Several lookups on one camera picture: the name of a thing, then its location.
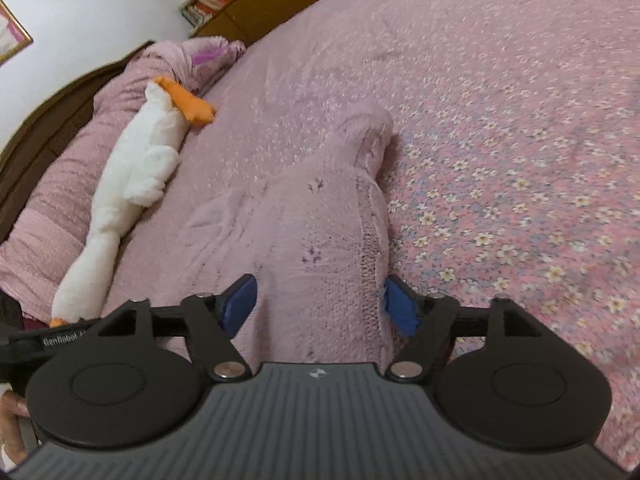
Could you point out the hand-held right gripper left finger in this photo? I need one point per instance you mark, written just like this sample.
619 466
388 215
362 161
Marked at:
237 307

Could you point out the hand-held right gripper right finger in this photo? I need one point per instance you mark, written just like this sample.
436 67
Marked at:
401 310

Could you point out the pink knit cardigan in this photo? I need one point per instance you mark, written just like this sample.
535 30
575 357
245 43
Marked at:
310 230

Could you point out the person's left hand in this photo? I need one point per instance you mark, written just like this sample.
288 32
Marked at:
12 410

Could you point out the white goose plush toy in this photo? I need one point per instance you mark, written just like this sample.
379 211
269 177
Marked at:
140 155

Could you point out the dark wooden headboard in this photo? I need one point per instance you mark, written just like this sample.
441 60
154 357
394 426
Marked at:
45 110

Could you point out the purple cloth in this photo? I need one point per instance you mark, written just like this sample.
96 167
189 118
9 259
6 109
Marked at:
205 55

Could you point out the wooden cabinet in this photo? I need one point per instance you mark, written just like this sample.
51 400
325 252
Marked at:
260 10

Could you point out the stack of books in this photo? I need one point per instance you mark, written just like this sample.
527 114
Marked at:
200 7

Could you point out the framed wall picture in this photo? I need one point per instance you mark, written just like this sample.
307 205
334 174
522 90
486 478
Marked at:
12 32

